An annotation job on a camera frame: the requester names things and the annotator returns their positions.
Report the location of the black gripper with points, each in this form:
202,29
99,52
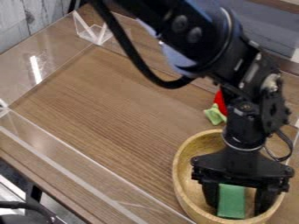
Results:
239,168

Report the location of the red plush strawberry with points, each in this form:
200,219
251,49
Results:
216,113

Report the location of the clear acrylic front panel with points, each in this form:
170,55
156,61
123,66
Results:
82,184

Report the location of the black table leg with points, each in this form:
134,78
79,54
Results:
36,193

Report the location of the clear acrylic corner bracket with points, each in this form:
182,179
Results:
96,34

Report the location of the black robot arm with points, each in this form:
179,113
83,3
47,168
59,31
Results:
207,46

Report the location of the brown wooden bowl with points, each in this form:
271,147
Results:
188,193

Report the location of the green rectangular block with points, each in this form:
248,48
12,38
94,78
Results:
231,207

